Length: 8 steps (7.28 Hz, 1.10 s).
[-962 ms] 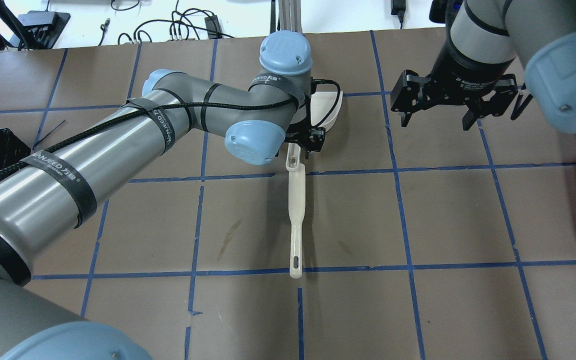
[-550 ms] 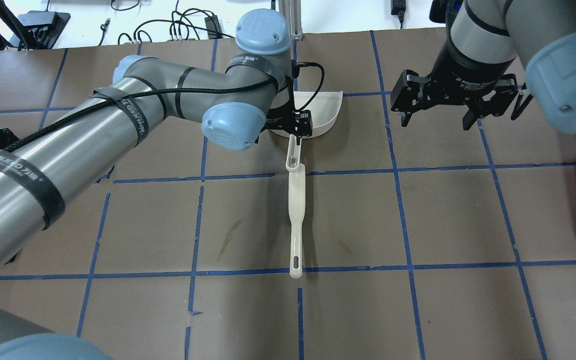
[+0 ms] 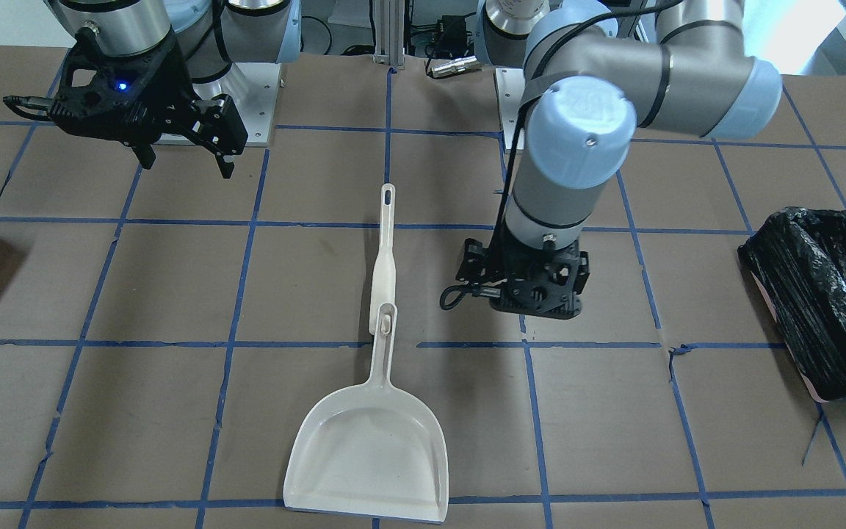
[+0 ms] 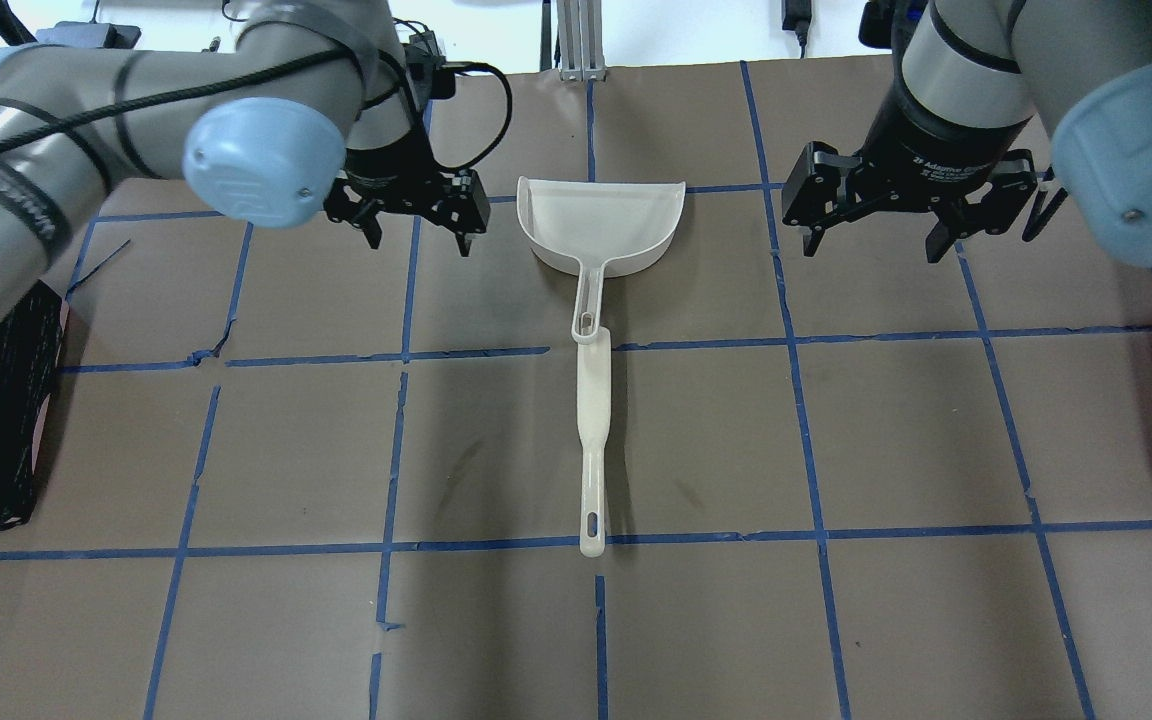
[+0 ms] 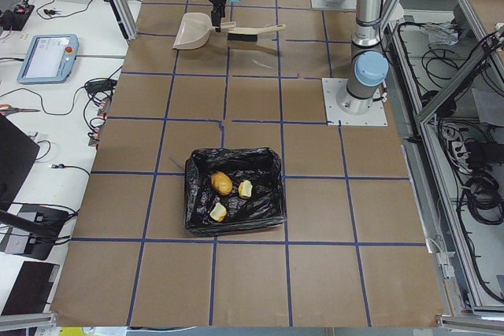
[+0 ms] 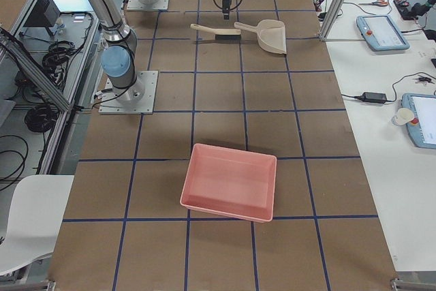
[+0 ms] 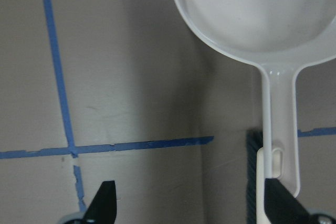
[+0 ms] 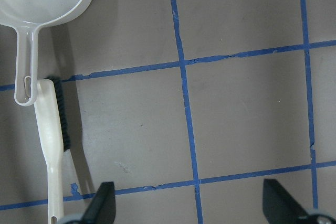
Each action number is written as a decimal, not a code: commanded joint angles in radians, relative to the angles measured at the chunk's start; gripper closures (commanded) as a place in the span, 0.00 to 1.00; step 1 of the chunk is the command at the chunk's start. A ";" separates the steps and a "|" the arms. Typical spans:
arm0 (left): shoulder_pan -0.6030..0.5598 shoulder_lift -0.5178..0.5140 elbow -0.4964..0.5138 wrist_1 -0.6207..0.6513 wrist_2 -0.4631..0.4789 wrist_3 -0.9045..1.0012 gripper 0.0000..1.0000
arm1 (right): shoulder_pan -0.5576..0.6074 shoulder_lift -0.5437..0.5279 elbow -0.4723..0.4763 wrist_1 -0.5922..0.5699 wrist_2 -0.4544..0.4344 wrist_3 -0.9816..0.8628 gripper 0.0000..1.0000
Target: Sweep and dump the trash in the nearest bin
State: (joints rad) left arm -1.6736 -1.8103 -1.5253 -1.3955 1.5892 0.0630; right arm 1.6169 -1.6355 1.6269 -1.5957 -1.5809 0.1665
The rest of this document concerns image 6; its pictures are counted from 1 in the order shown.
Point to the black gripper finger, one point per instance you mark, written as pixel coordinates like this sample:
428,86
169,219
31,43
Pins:
229,2
225,9

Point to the cream hand brush black bristles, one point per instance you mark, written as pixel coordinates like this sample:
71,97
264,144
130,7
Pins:
219,33

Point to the beige plastic dustpan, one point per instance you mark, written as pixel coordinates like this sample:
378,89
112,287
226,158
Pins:
270,35

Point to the pink bin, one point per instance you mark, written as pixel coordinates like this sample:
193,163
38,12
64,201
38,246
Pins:
231,183

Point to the far blue teach pendant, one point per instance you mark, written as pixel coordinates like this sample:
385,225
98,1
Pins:
381,33

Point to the blue teach pendant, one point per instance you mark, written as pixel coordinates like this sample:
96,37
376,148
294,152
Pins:
381,33
422,129

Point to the black power adapter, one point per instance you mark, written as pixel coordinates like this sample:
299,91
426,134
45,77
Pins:
375,98

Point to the near blue teach pendant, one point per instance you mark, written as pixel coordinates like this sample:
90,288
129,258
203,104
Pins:
422,129

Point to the white chair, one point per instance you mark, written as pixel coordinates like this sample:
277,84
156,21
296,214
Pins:
35,217

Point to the aluminium frame post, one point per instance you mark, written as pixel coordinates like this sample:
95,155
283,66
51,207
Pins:
335,1

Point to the orange handled scissors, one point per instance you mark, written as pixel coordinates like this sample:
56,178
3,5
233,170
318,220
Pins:
378,3

